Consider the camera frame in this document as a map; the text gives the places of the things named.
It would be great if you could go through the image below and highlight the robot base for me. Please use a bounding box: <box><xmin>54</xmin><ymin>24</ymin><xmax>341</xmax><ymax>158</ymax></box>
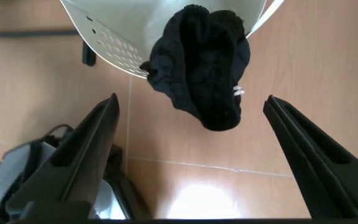
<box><xmin>0</xmin><ymin>124</ymin><xmax>152</xmax><ymax>220</ymax></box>

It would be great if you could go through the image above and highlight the black garment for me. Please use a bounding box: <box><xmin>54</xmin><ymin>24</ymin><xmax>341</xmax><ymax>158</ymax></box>
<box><xmin>139</xmin><ymin>4</ymin><xmax>251</xmax><ymax>132</ymax></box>

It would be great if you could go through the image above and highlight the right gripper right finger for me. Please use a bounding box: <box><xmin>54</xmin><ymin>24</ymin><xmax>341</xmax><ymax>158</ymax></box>
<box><xmin>262</xmin><ymin>94</ymin><xmax>358</xmax><ymax>219</ymax></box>

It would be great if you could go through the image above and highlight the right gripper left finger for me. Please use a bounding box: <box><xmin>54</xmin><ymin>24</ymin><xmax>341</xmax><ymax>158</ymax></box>
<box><xmin>5</xmin><ymin>92</ymin><xmax>121</xmax><ymax>219</ymax></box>

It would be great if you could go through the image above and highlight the white laundry basket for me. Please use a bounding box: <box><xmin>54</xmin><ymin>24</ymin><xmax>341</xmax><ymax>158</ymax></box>
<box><xmin>60</xmin><ymin>0</ymin><xmax>285</xmax><ymax>79</ymax></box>

